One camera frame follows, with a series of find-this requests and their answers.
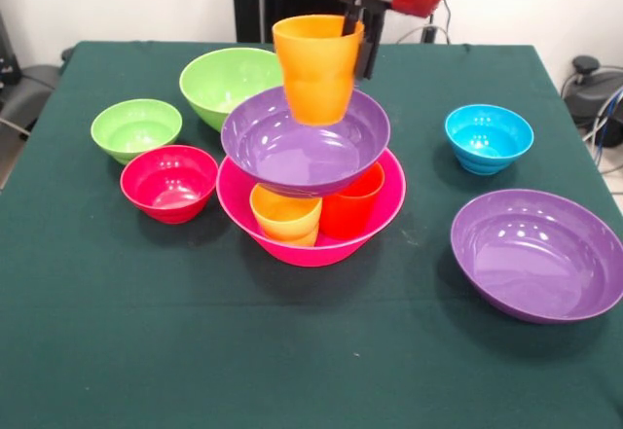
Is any large green bowl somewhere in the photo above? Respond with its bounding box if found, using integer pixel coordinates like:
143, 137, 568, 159
178, 47, 287, 134

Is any black hanging cable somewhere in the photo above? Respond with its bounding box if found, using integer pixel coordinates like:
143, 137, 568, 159
396, 0, 454, 45

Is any black floor stand base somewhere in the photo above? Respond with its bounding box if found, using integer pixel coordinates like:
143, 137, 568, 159
0, 62, 63, 131
560, 54, 623, 126

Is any blue bowl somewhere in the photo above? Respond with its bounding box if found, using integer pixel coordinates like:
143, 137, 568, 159
443, 103, 535, 176

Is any small red bowl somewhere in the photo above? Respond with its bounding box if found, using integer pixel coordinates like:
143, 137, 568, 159
120, 144, 219, 226

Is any dark green tablecloth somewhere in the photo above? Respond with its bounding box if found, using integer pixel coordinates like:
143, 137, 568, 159
0, 40, 623, 429

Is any large pink bowl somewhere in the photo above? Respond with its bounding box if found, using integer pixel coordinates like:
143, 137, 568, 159
215, 148, 408, 268

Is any blue and white cable bundle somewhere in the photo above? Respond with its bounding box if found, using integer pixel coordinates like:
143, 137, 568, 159
581, 86, 623, 151

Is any orange cup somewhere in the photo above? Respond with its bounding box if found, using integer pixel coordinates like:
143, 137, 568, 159
271, 15, 366, 127

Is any red cup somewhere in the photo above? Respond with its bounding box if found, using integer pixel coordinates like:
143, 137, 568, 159
319, 161, 386, 242

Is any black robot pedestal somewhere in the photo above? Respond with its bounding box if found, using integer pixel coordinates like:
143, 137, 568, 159
222, 0, 351, 45

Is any yellow cup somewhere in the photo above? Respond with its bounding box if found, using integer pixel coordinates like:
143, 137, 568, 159
248, 183, 324, 248

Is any purple bowl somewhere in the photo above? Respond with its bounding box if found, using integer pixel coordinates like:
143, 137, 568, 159
450, 188, 623, 325
220, 86, 392, 199

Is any small green bowl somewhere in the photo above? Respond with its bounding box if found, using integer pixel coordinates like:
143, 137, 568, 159
90, 98, 184, 166

